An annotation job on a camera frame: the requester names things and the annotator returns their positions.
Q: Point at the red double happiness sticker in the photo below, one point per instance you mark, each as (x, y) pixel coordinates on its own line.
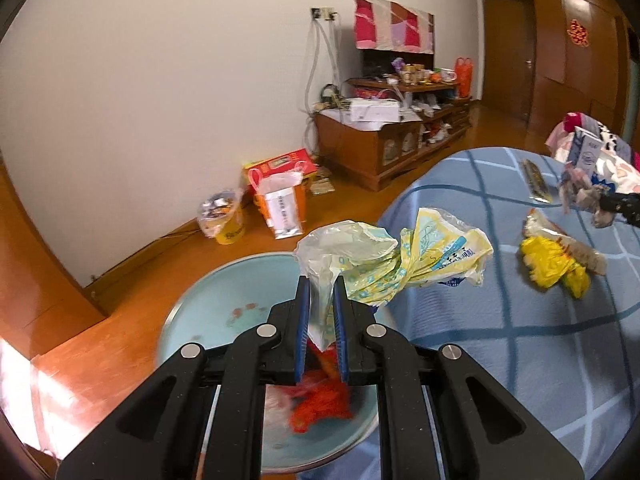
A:
(578, 34)

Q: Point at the black white cow pillow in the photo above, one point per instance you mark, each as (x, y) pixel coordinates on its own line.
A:
(612, 142)

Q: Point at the white tall carton box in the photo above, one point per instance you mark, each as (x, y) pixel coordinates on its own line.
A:
(585, 150)

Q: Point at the yellow crumpled wrapper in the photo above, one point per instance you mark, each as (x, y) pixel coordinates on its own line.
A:
(549, 264)

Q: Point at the grey pink wrapper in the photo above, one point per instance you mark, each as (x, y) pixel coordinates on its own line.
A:
(577, 190)

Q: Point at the light blue trash bin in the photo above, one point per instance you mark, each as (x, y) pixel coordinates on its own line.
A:
(238, 296)

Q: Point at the red plastic bag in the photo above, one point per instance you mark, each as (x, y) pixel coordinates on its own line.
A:
(321, 394)

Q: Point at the black yellow snack packet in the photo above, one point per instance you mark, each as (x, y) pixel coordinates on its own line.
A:
(538, 188)

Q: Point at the pink white patchwork cloth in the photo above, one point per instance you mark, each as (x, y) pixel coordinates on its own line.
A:
(386, 25)

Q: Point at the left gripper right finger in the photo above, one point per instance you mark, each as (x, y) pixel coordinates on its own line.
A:
(338, 298)

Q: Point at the white box on cabinet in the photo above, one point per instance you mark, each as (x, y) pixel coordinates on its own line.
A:
(364, 110)

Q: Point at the orange plastic container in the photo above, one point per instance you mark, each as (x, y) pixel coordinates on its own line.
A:
(464, 71)

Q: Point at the pink heart pillow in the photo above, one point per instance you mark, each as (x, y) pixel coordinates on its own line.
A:
(610, 168)

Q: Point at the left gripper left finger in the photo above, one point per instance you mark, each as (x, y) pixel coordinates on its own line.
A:
(302, 308)

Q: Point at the yellow green printed bag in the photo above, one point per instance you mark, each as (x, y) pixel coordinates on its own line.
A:
(438, 249)

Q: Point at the blue plaid bed sheet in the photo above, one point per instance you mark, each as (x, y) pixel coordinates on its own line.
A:
(573, 363)

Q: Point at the wall power socket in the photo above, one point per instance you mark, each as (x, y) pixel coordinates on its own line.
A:
(325, 14)

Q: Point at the brown wooden door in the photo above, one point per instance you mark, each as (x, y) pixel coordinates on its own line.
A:
(510, 47)

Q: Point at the wooden tv cabinet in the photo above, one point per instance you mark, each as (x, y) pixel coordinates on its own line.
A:
(373, 153)

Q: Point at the red cardboard box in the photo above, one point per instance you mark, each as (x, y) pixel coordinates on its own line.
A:
(298, 161)

